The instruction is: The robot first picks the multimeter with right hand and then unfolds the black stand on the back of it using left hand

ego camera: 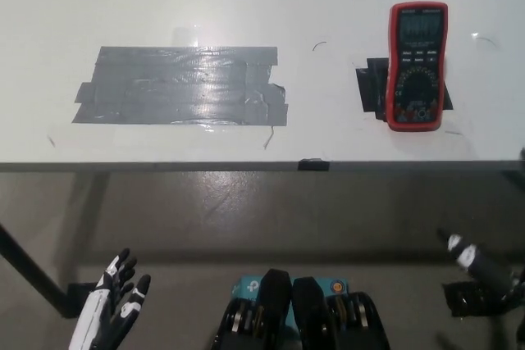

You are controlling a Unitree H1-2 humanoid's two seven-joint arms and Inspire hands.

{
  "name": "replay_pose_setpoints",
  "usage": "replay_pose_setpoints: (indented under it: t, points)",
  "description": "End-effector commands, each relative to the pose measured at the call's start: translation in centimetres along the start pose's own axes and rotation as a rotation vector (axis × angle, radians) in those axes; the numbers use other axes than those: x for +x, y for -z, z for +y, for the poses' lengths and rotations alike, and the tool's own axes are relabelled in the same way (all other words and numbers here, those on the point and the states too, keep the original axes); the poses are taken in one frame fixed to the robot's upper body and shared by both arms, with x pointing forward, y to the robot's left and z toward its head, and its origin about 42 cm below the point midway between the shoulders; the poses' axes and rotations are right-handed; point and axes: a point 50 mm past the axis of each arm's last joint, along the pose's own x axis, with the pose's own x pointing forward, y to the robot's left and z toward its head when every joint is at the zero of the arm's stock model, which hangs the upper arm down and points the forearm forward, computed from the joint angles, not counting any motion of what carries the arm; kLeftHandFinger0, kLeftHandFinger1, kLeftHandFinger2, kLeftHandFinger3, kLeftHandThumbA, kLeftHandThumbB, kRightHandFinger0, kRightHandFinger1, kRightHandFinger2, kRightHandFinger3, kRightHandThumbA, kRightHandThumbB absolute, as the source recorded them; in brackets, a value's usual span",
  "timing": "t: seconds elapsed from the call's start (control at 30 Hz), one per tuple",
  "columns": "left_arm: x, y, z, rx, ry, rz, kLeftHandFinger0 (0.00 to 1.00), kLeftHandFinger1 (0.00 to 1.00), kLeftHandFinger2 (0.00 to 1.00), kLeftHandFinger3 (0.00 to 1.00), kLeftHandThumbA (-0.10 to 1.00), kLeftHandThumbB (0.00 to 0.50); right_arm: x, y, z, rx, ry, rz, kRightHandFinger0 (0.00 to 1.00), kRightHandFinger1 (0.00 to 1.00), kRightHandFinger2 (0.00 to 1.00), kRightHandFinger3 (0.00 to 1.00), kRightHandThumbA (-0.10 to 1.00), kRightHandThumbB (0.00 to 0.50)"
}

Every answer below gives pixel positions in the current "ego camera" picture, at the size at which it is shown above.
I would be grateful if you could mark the black right hand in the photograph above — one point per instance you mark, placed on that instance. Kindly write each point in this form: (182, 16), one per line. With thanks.
(484, 268)

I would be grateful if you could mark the white and black left hand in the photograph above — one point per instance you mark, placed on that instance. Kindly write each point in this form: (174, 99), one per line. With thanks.
(96, 309)

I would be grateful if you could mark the red digital multimeter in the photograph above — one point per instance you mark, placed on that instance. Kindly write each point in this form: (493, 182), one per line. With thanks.
(416, 79)

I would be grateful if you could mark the black robot torso teal tops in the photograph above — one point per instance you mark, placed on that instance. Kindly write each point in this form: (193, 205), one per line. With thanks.
(303, 317)

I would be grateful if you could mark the black table leg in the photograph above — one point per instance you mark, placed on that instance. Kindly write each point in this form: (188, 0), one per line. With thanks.
(33, 268)

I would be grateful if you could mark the small black tape strip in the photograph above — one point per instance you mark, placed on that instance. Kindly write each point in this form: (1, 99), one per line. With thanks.
(313, 165)

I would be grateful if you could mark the black tape patch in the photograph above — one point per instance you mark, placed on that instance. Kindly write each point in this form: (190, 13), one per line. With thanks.
(371, 87)

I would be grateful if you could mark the grey duct tape patch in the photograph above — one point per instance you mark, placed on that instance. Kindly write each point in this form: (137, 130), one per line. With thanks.
(172, 87)

